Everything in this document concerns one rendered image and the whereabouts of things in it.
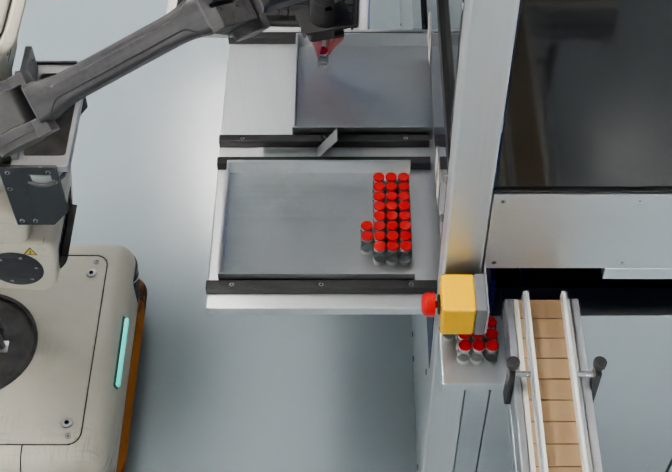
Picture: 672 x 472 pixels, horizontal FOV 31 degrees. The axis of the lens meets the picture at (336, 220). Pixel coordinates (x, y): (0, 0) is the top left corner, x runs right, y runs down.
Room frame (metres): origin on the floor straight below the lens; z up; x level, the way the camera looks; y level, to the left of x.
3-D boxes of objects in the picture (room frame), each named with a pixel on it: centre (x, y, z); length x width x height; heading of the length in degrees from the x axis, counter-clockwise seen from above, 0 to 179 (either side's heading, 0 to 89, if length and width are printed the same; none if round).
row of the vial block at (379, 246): (1.35, -0.08, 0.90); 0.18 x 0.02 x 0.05; 179
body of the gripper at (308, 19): (1.76, 0.01, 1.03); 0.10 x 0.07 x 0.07; 105
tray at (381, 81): (1.69, -0.09, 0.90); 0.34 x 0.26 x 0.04; 89
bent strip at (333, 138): (1.52, 0.06, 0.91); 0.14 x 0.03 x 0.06; 89
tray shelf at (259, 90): (1.52, -0.02, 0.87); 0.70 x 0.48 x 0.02; 179
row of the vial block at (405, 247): (1.35, -0.12, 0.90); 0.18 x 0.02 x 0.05; 179
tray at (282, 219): (1.35, 0.03, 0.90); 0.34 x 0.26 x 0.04; 89
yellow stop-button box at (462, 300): (1.10, -0.20, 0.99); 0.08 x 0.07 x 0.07; 89
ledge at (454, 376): (1.08, -0.24, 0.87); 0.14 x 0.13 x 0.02; 89
